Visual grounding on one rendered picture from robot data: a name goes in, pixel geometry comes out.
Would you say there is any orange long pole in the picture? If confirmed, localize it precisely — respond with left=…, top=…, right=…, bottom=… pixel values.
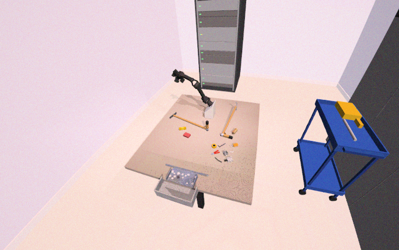
left=169, top=113, right=209, bottom=131

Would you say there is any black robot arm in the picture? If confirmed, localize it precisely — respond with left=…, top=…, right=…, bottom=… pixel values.
left=173, top=69, right=213, bottom=106

